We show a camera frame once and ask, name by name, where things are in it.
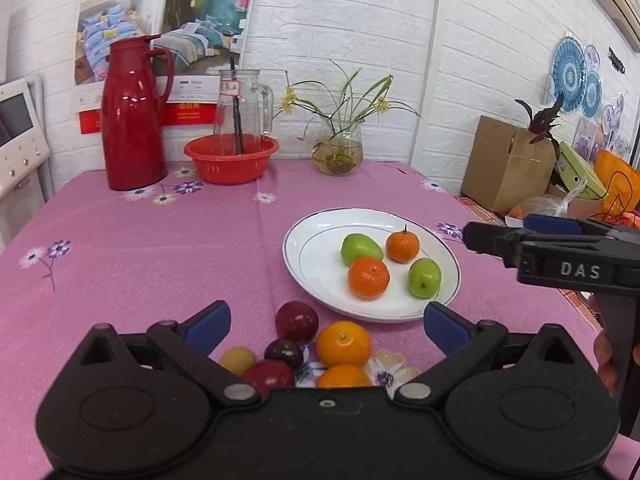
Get dark purple potted plant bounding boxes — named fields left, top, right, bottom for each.
left=515, top=92, right=564, bottom=158

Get orange mandarin with stem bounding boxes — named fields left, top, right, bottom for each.
left=385, top=226, right=420, bottom=263

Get glass vase with plant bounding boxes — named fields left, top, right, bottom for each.
left=274, top=61, right=421, bottom=177

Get white ceramic plate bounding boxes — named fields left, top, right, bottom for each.
left=282, top=208, right=461, bottom=323

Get green box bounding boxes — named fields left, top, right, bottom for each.
left=555, top=141, right=606, bottom=200

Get clear glass pitcher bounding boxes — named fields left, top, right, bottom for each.
left=213, top=60, right=274, bottom=156

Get textured orange tangerine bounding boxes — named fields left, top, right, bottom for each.
left=347, top=257, right=390, bottom=300

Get small green apple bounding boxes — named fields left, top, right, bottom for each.
left=408, top=258, right=442, bottom=299

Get red thermos jug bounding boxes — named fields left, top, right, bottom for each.
left=100, top=36, right=175, bottom=191

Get orange shopping bag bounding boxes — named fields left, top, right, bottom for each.
left=594, top=150, right=640, bottom=221

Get brown cardboard box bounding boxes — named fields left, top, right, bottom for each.
left=461, top=116, right=556, bottom=214

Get smooth orange front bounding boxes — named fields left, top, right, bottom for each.
left=316, top=321, right=372, bottom=367

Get dark purple plum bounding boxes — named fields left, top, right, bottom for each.
left=264, top=338, right=304, bottom=372

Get white water dispenser machine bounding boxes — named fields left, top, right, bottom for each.
left=1, top=77, right=51, bottom=250

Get red plastic basket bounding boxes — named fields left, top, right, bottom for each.
left=183, top=136, right=280, bottom=185

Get person's right hand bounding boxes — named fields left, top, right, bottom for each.
left=588, top=294, right=622, bottom=396

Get bedding wall calendar poster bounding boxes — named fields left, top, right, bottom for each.
left=72, top=0, right=252, bottom=134

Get clear plastic bag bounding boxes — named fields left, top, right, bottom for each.
left=508, top=178, right=587, bottom=220

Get blue decorative wall plates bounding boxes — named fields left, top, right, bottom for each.
left=544, top=36, right=625, bottom=120

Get smooth orange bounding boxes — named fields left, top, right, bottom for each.
left=316, top=321, right=372, bottom=367
left=316, top=364, right=372, bottom=389

